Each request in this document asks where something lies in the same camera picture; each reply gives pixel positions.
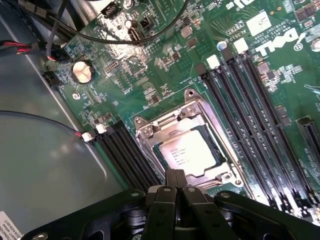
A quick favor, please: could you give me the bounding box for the silver CPU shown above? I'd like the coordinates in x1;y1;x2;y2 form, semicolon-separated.
159;130;226;176

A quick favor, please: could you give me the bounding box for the metal CPU socket cover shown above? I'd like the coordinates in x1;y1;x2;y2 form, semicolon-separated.
133;89;245;189

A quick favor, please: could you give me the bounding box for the black RAM slot white latch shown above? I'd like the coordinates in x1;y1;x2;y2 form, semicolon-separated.
206;54;296;210
234;38;320;195
81;132;141;190
95;123;151;188

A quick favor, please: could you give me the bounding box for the grey metal PC case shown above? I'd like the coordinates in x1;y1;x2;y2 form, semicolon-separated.
0;0;132;240

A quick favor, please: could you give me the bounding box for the black expansion slot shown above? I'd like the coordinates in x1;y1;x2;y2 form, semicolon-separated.
296;116;320;162

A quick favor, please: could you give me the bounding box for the white paper label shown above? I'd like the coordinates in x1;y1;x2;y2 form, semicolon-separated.
0;211;25;240

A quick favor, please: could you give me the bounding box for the green Dell motherboard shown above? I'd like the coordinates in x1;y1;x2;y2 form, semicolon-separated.
43;0;320;226

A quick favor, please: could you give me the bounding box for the silver coin cell battery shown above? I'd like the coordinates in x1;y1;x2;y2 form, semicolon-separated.
71;59;95;85

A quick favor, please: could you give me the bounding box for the white chip sticker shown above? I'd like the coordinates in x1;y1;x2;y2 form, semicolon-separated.
245;14;273;36

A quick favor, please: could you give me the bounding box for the thin red black fan wire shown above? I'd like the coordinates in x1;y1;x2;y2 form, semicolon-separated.
0;109;85;139

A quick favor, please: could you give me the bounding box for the thin black cable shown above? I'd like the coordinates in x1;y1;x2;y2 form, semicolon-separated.
47;0;191;46

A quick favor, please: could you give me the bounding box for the grey cable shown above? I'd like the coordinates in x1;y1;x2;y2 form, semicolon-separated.
45;23;59;60

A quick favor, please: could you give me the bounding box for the red and black wire bundle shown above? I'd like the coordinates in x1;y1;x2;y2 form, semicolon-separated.
0;39;39;55

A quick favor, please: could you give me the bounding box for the thick black cable bundle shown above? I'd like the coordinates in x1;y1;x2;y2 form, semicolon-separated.
0;0;78;41

